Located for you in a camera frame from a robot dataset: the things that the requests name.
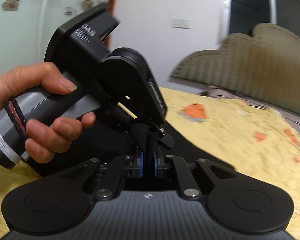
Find black pants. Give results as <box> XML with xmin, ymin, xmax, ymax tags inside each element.
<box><xmin>27</xmin><ymin>106</ymin><xmax>235</xmax><ymax>177</ymax></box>

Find dark window with white frame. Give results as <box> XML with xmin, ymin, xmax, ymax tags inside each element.
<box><xmin>218</xmin><ymin>0</ymin><xmax>300</xmax><ymax>42</ymax></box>

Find white wall socket plate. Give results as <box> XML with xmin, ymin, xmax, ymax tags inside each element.
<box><xmin>171</xmin><ymin>18</ymin><xmax>191</xmax><ymax>29</ymax></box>

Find olive padded headboard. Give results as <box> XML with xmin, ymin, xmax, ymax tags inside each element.
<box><xmin>171</xmin><ymin>23</ymin><xmax>300</xmax><ymax>115</ymax></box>

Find frosted glass wardrobe door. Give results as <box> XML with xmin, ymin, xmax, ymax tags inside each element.
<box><xmin>0</xmin><ymin>0</ymin><xmax>109</xmax><ymax>75</ymax></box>

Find person's left hand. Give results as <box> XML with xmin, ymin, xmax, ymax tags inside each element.
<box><xmin>0</xmin><ymin>61</ymin><xmax>97</xmax><ymax>164</ymax></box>

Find yellow bedsheet with orange prints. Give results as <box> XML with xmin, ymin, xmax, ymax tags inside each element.
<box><xmin>0</xmin><ymin>86</ymin><xmax>300</xmax><ymax>240</ymax></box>

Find striped pillow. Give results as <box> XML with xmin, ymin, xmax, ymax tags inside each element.
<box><xmin>200</xmin><ymin>85</ymin><xmax>300</xmax><ymax>134</ymax></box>

